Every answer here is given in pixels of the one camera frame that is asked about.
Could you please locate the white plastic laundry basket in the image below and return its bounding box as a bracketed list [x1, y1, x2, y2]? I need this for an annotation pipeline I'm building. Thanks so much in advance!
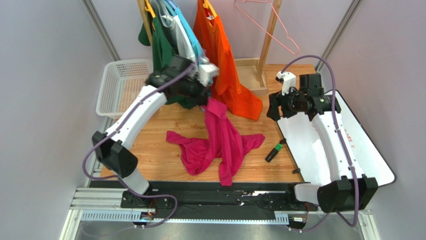
[96, 58, 153, 119]

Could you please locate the yellow hanger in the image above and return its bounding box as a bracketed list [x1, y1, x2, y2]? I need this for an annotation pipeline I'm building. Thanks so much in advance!
[144, 0, 156, 19]

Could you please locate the small black clip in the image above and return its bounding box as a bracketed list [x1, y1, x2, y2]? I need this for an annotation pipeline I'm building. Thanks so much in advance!
[292, 168, 301, 174]

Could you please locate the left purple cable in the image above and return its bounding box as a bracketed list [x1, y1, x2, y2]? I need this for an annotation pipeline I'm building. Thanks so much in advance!
[81, 63, 197, 229]

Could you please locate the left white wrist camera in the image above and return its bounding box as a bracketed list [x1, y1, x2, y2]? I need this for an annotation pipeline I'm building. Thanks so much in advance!
[198, 56, 220, 87]

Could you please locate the light blue t shirt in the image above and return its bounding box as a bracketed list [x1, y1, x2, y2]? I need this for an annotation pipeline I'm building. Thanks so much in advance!
[163, 0, 204, 61]

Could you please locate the magenta t shirt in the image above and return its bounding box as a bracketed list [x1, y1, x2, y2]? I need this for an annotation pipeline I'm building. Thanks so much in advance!
[166, 98, 265, 187]

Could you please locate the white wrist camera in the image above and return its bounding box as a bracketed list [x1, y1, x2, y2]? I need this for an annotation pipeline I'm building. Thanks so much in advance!
[198, 56, 220, 87]
[275, 71, 297, 96]

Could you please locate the grey t shirt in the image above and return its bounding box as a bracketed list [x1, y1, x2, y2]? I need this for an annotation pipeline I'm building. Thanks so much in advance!
[149, 0, 185, 52]

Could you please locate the wooden clothes rack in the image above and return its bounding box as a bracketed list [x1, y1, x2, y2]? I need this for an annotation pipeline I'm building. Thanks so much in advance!
[136, 0, 284, 96]

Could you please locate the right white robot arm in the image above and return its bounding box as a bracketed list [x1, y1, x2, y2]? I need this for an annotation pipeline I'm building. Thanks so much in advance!
[266, 71, 379, 213]

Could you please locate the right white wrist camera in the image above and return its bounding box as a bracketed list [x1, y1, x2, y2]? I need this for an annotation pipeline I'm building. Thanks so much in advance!
[275, 71, 297, 96]

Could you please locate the orange t shirt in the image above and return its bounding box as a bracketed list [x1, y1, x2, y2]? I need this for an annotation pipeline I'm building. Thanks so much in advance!
[193, 0, 263, 121]

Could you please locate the white t shirt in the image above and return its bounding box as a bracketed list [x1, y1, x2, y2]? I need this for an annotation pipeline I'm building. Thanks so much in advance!
[162, 16, 198, 63]

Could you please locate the green t shirt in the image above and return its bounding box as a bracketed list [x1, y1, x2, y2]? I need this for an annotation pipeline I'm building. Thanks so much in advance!
[138, 16, 196, 110]

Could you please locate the green black highlighter marker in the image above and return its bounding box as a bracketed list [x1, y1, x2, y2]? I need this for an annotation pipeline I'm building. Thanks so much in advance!
[265, 143, 283, 163]

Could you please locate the white whiteboard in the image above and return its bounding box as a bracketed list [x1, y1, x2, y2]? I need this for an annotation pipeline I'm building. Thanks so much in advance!
[277, 91, 396, 187]

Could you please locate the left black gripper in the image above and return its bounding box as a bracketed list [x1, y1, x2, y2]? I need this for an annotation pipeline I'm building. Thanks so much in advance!
[178, 74, 211, 108]

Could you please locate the pink wire hanger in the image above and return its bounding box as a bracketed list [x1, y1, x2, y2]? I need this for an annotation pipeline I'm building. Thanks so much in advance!
[233, 0, 300, 56]

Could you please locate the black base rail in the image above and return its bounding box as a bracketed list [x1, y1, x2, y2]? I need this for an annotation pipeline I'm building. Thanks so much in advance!
[120, 181, 318, 220]

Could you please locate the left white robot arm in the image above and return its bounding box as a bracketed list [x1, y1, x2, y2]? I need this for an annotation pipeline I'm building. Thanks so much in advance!
[88, 55, 219, 196]

